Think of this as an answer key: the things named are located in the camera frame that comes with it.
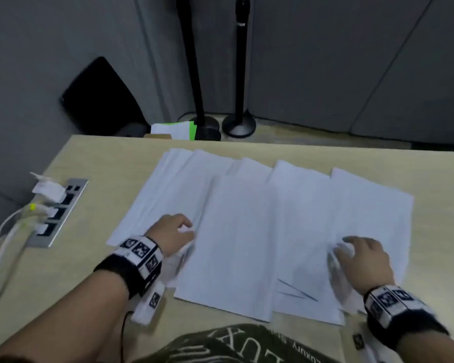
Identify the black right wristband with markers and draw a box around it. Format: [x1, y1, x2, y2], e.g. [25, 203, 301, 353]
[363, 285, 450, 352]

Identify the black wristband with markers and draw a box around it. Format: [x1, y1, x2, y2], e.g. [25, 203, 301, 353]
[93, 234, 164, 299]
[363, 285, 450, 352]

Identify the black left wristband with markers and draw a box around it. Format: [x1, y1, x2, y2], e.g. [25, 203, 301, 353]
[93, 234, 164, 299]

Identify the stack of white papers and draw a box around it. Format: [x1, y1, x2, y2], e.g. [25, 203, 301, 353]
[106, 148, 415, 326]

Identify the person's left forearm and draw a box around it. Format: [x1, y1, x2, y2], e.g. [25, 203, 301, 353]
[0, 269, 137, 363]

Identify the black chair back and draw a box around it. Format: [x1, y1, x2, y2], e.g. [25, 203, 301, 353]
[59, 56, 150, 137]

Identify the dark green printed sweater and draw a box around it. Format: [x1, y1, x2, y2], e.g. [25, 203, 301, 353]
[0, 324, 343, 363]

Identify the silver desk socket panel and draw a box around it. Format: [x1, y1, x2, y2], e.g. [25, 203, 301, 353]
[22, 178, 89, 249]

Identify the person's left hand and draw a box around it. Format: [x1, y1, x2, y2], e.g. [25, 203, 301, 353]
[145, 213, 196, 260]

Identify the white power adapter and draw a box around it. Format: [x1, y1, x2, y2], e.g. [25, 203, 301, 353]
[30, 171, 67, 203]

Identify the person's right hand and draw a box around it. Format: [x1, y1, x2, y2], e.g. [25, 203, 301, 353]
[332, 236, 396, 296]

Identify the white plug with cable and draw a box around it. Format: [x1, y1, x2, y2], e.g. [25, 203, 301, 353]
[0, 203, 60, 240]
[0, 221, 48, 318]

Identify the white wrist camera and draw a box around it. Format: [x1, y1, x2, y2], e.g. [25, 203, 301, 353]
[350, 328, 379, 363]
[130, 279, 166, 326]

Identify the light wooden desk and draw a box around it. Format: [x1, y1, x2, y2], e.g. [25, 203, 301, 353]
[0, 135, 454, 363]

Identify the black left camera cable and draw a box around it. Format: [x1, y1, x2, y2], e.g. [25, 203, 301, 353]
[119, 310, 131, 363]

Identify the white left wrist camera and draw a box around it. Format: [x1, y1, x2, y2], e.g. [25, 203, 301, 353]
[130, 279, 166, 326]

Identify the black stand with round base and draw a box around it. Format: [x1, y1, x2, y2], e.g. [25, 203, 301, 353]
[222, 0, 257, 139]
[176, 0, 222, 142]

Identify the white and green paper pile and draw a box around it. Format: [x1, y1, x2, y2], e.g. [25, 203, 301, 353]
[150, 120, 197, 141]

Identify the person's right forearm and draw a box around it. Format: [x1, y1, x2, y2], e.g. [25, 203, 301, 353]
[395, 330, 454, 363]

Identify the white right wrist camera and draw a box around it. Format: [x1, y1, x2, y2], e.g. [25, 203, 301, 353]
[350, 328, 379, 363]

